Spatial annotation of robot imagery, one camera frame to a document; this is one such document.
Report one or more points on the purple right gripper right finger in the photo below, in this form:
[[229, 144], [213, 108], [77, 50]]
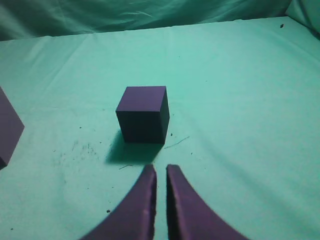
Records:
[[188, 216]]

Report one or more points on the green cloth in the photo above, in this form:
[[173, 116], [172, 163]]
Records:
[[243, 89]]

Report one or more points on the dark purple groove box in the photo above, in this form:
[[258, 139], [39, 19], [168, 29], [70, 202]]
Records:
[[11, 129]]

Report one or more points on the dark purple cube block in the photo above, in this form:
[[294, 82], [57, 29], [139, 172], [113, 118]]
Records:
[[143, 114]]

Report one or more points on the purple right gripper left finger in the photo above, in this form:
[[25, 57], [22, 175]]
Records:
[[134, 217]]

